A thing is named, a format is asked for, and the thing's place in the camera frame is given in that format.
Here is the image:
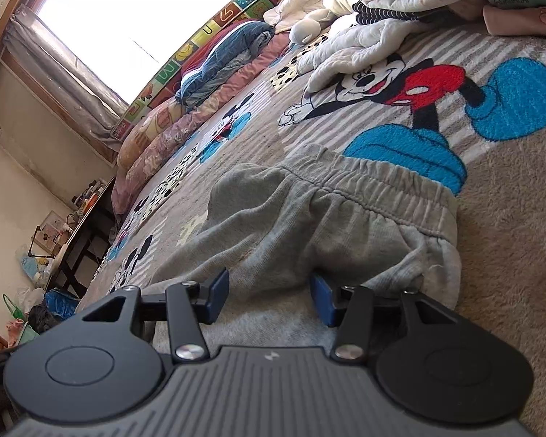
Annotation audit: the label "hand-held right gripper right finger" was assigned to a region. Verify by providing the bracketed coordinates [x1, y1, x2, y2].
[308, 272, 461, 361]

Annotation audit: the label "blue bag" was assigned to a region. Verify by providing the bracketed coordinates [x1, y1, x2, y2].
[43, 288, 80, 315]

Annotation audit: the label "pink floral quilt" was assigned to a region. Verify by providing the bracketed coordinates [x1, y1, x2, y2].
[111, 32, 296, 217]

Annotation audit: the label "navy white striped cloth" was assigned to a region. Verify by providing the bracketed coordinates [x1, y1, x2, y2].
[351, 2, 433, 25]

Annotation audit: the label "white plush toy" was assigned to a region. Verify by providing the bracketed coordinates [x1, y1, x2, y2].
[288, 9, 333, 46]

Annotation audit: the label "picture frame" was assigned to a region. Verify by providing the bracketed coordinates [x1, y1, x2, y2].
[39, 212, 71, 247]

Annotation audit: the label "white quilted blanket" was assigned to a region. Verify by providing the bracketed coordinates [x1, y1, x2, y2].
[263, 0, 438, 96]

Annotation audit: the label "grey pants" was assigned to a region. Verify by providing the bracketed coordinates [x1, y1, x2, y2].
[150, 143, 464, 356]

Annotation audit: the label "blue and red folded quilt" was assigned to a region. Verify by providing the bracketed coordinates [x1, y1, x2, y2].
[175, 19, 276, 110]

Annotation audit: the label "cartoon mouse printed blanket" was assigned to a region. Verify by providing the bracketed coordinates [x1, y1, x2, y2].
[75, 23, 546, 437]

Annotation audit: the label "grey curtain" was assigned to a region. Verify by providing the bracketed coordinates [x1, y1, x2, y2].
[2, 4, 130, 153]

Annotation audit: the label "black desk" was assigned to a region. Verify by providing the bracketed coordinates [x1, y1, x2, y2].
[50, 177, 119, 301]

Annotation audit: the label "window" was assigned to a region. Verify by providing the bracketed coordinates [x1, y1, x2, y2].
[9, 0, 256, 155]

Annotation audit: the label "colourful alphabet foam panel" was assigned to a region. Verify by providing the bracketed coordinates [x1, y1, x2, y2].
[111, 0, 296, 139]

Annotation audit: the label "white plastic bag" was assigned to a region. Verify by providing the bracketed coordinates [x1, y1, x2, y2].
[18, 287, 44, 310]

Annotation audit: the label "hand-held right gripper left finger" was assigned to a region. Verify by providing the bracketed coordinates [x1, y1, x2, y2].
[81, 268, 231, 361]

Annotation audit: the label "bottles on desk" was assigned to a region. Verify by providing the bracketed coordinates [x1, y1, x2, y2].
[70, 180, 107, 212]

